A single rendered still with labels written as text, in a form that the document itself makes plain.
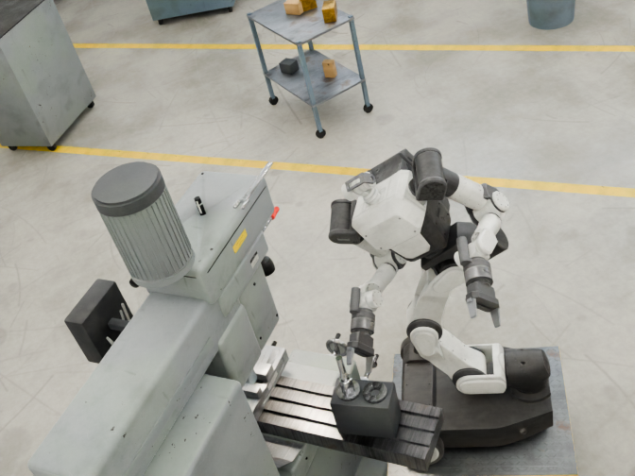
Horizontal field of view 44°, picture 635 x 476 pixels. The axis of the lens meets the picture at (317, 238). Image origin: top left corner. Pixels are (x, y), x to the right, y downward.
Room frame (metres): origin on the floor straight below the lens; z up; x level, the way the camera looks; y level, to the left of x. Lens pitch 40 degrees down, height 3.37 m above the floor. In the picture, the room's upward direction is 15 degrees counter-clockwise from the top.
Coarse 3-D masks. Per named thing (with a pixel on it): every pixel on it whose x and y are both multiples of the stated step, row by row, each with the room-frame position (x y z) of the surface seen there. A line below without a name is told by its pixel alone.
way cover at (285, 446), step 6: (264, 438) 1.94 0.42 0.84; (270, 438) 1.93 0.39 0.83; (276, 438) 1.93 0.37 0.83; (270, 444) 1.90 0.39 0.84; (276, 444) 1.90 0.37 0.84; (282, 444) 1.89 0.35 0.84; (288, 444) 1.88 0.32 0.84; (294, 444) 1.88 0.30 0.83; (300, 444) 1.87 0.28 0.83; (270, 450) 1.87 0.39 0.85; (276, 450) 1.86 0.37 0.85; (288, 450) 1.85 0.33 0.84; (294, 450) 1.84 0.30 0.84; (276, 456) 1.83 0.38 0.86; (282, 456) 1.82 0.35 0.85; (288, 456) 1.82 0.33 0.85; (294, 456) 1.81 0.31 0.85; (276, 462) 1.77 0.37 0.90; (282, 462) 1.78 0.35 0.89; (288, 462) 1.78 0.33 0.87
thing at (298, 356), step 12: (288, 360) 2.43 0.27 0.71; (300, 360) 2.41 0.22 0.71; (312, 360) 2.39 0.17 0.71; (324, 360) 2.37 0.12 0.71; (348, 372) 2.27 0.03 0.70; (324, 456) 1.95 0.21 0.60; (336, 456) 2.02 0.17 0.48; (348, 456) 2.09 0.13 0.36; (360, 456) 2.16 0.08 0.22; (312, 468) 1.87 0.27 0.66; (324, 468) 1.93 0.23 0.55; (336, 468) 2.00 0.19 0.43; (348, 468) 2.06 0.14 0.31
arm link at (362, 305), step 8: (352, 288) 2.09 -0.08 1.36; (352, 296) 2.06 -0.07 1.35; (360, 296) 2.08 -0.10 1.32; (368, 296) 2.05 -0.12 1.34; (376, 296) 2.05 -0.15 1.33; (352, 304) 2.03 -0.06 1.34; (360, 304) 2.04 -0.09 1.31; (368, 304) 2.03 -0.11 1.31; (376, 304) 2.02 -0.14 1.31; (352, 312) 2.01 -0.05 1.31; (360, 312) 2.01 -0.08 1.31; (368, 312) 2.00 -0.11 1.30
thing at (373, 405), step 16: (336, 384) 1.89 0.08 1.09; (368, 384) 1.84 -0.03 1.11; (384, 384) 1.82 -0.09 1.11; (336, 400) 1.82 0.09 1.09; (352, 400) 1.80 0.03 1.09; (368, 400) 1.77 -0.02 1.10; (384, 400) 1.76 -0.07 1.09; (336, 416) 1.81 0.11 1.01; (352, 416) 1.79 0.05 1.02; (368, 416) 1.76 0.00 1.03; (384, 416) 1.74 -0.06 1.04; (400, 416) 1.81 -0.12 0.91; (352, 432) 1.79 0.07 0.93; (368, 432) 1.77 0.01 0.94; (384, 432) 1.74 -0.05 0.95
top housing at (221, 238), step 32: (192, 192) 2.19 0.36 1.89; (224, 192) 2.14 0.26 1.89; (256, 192) 2.11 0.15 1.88; (192, 224) 2.01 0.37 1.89; (224, 224) 1.97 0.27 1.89; (256, 224) 2.06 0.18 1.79; (224, 256) 1.88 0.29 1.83; (160, 288) 1.88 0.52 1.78; (192, 288) 1.81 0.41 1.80; (224, 288) 1.84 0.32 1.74
